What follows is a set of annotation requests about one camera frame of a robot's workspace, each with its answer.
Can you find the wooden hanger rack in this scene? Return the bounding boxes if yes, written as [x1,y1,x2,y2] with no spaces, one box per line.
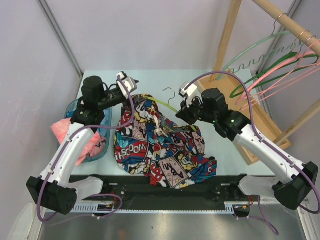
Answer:
[194,0,320,166]

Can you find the lime green hanger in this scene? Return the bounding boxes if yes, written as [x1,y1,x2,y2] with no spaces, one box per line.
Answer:
[143,87,197,133]

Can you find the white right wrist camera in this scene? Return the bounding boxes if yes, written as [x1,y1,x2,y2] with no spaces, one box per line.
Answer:
[178,82,198,108]

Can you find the comic print shorts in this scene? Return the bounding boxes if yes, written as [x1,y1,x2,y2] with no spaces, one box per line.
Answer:
[113,94,217,189]

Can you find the white cable duct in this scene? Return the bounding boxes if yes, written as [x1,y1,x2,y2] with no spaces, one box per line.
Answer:
[72,201,237,215]

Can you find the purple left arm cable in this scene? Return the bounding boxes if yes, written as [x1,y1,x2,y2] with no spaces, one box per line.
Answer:
[36,77,135,227]

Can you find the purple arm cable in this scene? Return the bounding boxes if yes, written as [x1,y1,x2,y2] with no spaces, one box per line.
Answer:
[186,71,320,237]
[36,77,135,227]

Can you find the light blue garment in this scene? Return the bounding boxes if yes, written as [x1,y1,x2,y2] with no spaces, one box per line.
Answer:
[99,107,113,127]

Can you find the pink shark shorts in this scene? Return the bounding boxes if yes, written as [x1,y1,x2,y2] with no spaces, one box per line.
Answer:
[50,117,108,166]

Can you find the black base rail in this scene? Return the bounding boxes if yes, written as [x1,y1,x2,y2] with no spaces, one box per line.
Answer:
[69,174,276,211]

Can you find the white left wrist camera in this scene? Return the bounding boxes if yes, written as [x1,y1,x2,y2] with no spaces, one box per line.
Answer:
[116,71,138,99]

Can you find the pale green hanger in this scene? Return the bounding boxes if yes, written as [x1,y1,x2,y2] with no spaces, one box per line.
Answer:
[221,26,295,74]

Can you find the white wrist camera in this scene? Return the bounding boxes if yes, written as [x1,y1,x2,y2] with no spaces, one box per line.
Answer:
[178,82,198,108]
[116,71,138,99]

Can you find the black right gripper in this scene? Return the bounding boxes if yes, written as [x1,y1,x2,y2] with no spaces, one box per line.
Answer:
[176,94,217,126]

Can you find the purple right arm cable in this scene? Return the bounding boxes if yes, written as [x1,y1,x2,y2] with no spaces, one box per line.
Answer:
[186,71,320,237]

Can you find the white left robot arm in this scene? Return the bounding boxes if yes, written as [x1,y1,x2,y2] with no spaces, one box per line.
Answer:
[26,71,138,222]

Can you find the pink hanger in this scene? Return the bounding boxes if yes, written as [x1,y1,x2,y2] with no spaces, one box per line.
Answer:
[237,58,320,106]
[236,39,320,105]

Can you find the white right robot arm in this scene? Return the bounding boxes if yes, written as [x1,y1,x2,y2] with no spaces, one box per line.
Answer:
[176,84,320,210]

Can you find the dark green hanger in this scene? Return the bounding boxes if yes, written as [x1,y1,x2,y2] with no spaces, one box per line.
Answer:
[244,49,320,92]

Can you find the teal plastic basket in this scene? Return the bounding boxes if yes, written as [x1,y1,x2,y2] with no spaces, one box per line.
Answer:
[64,99,111,163]

